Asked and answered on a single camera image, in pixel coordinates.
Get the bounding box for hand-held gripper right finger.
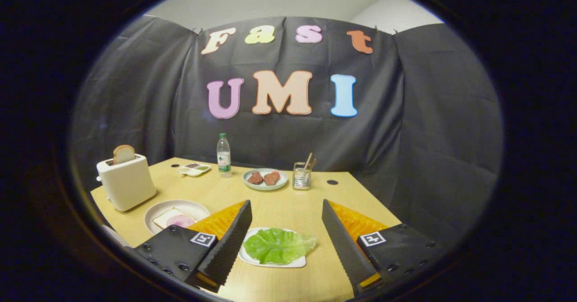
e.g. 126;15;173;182
321;199;440;297

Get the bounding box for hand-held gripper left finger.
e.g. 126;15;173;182
134;200;253;293

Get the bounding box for green lettuce leaf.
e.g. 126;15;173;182
243;228;319;265

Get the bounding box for pink ham slice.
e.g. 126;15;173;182
166;215;195;229

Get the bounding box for white square plate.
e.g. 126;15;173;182
238;227;307;268

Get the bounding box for pale blue round plate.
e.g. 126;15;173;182
243;168;289;191

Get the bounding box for white round plate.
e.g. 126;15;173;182
144;200;211;235

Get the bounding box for white bread slice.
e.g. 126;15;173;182
152;208;195;229

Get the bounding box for clear glass utensil holder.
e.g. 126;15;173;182
293;162;312;191

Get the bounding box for small white sauce tray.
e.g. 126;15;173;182
177;163;211;177

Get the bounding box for clear plastic water bottle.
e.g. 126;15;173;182
216;133;232;178

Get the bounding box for wooden chopsticks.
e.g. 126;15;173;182
301;152;317;176

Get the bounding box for white toaster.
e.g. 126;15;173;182
96;154;157;212

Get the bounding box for black backdrop cloth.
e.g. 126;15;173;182
71;15;504;248

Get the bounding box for toasted bread slice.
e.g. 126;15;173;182
113;145;136;165

